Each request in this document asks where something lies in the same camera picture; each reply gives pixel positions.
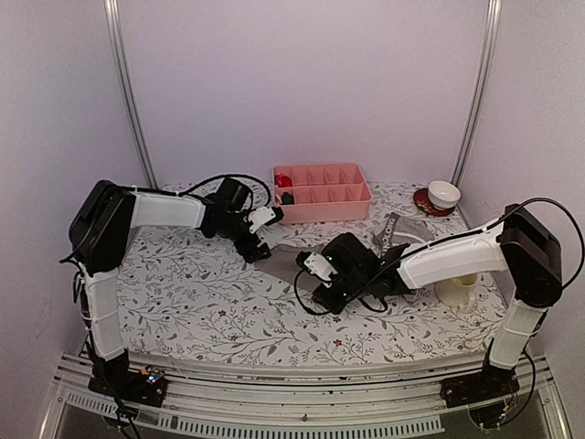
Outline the grey underwear cream waistband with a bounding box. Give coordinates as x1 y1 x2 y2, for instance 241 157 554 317
254 244 324 284

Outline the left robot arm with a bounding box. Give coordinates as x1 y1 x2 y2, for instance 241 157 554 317
69 177 283 361

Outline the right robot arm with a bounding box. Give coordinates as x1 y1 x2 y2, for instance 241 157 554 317
296 204 563 399

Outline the dark rolled cloth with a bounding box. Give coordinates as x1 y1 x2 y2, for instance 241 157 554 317
280 192 295 205

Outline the red rolled cloth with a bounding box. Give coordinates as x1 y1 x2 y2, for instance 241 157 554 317
274 173 293 187

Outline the pink divided organizer box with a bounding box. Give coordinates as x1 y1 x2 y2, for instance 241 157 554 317
272 163 372 224

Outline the floral table cloth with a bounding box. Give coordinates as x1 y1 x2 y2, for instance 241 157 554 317
117 183 505 367

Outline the grey boxer briefs lettered band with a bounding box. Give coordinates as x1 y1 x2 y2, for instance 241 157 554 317
371 212 434 256

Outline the cream ceramic mug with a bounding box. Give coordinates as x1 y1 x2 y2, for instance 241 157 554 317
434 273 478 314

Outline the red patterned saucer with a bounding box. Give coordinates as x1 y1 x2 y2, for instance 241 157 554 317
413 187 456 217

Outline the white small bowl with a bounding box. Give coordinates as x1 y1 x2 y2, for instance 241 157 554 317
428 180 461 210

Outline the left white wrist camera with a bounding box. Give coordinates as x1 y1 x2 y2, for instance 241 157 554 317
246 207 284 234

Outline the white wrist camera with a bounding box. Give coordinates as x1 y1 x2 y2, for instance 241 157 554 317
296 251 338 288
246 207 284 234

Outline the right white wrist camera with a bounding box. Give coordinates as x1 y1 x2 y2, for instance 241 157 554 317
296 251 338 288

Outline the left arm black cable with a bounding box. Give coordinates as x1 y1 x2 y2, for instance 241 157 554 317
58 172 275 316

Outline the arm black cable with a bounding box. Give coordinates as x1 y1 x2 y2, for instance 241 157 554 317
58 172 275 316
292 196 585 317

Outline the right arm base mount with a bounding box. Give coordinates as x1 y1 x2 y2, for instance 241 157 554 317
440 363 520 408

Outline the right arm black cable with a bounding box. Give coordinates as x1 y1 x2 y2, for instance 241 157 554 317
292 196 585 317

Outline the left aluminium frame post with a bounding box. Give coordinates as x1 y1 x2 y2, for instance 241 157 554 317
103 0 159 188

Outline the aluminium frame post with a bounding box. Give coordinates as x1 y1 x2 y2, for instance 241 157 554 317
103 0 159 188
451 0 502 187

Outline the right aluminium frame post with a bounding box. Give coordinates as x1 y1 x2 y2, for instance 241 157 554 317
451 0 502 187

